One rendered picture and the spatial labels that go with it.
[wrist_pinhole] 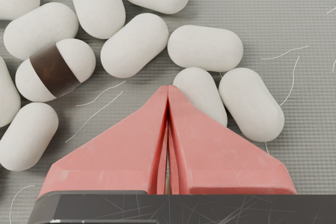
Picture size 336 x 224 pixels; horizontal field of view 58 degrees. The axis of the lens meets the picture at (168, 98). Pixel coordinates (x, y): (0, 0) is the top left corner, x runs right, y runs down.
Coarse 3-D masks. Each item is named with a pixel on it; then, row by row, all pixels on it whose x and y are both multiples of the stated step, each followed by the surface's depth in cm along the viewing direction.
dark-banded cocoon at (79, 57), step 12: (60, 48) 13; (72, 48) 13; (84, 48) 13; (72, 60) 13; (84, 60) 13; (24, 72) 12; (84, 72) 13; (24, 84) 13; (36, 84) 12; (24, 96) 13; (36, 96) 13; (48, 96) 13
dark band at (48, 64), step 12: (48, 48) 13; (36, 60) 13; (48, 60) 13; (60, 60) 13; (36, 72) 12; (48, 72) 12; (60, 72) 13; (72, 72) 13; (48, 84) 13; (60, 84) 13; (72, 84) 13
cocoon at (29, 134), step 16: (32, 112) 12; (48, 112) 13; (16, 128) 12; (32, 128) 12; (48, 128) 13; (0, 144) 12; (16, 144) 12; (32, 144) 12; (0, 160) 12; (16, 160) 12; (32, 160) 13
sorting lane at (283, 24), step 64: (64, 0) 15; (192, 0) 16; (256, 0) 16; (320, 0) 16; (256, 64) 15; (320, 64) 15; (0, 128) 14; (64, 128) 14; (320, 128) 14; (0, 192) 13; (320, 192) 13
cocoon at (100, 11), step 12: (84, 0) 13; (96, 0) 13; (108, 0) 13; (120, 0) 14; (84, 12) 13; (96, 12) 13; (108, 12) 13; (120, 12) 14; (84, 24) 13; (96, 24) 13; (108, 24) 13; (120, 24) 14; (96, 36) 14; (108, 36) 14
